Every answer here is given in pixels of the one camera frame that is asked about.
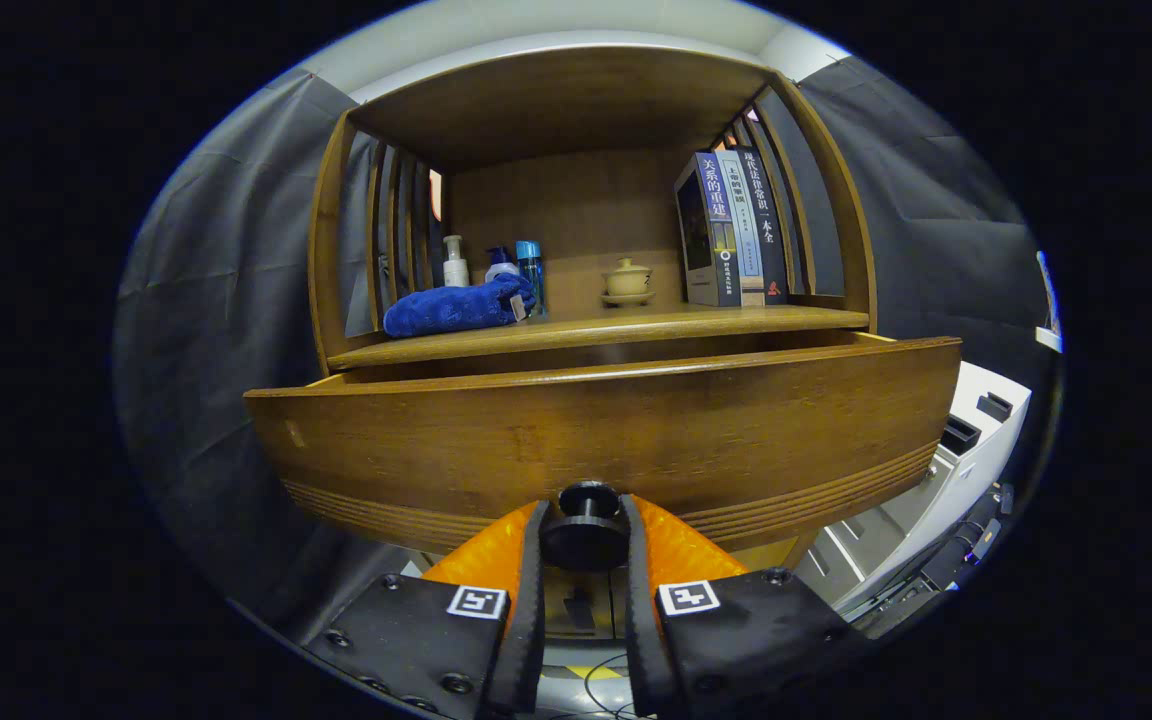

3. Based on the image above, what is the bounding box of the book with black spine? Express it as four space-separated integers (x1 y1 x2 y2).
736 145 790 306

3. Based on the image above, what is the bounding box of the wooden countertop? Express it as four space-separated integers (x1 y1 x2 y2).
328 300 872 371

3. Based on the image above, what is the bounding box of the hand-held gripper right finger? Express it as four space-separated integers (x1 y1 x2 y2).
619 493 877 720

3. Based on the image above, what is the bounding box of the white printer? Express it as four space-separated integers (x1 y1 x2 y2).
796 360 1034 613

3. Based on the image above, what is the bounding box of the blue folded towel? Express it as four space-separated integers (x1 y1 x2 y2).
383 273 539 338

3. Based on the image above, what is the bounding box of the beige lidded teacup with saucer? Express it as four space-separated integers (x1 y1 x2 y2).
601 257 657 308

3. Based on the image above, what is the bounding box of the wooden drawer with black knob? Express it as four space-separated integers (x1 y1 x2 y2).
243 332 965 573

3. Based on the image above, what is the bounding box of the blue transparent bottle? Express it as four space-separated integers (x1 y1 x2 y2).
515 240 546 319

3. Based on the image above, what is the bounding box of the black backdrop cloth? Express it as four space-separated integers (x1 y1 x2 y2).
114 55 1057 641

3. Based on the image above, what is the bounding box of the black power strip with cables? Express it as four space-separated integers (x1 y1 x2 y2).
866 483 1017 626

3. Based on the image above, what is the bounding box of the book with pale grey spine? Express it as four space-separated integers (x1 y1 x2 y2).
716 148 767 307

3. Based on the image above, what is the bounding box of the wooden cabinet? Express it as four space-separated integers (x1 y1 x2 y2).
306 45 879 646

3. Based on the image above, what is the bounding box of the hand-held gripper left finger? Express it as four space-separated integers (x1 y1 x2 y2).
301 497 549 720

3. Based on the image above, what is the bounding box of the book with blue spine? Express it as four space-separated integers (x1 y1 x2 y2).
674 150 743 308

